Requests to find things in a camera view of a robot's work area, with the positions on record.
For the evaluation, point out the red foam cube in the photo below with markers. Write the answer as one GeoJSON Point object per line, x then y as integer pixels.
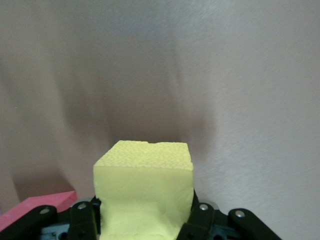
{"type": "Point", "coordinates": [50, 200]}

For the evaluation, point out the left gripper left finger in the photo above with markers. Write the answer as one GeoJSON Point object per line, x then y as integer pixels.
{"type": "Point", "coordinates": [80, 220]}

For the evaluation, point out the yellow foam cube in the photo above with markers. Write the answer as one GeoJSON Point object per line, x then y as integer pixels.
{"type": "Point", "coordinates": [142, 180]}

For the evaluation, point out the brown table cover sheet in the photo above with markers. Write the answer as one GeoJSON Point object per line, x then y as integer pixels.
{"type": "Point", "coordinates": [160, 62]}

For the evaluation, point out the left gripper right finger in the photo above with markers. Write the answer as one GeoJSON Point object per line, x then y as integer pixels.
{"type": "Point", "coordinates": [202, 220]}

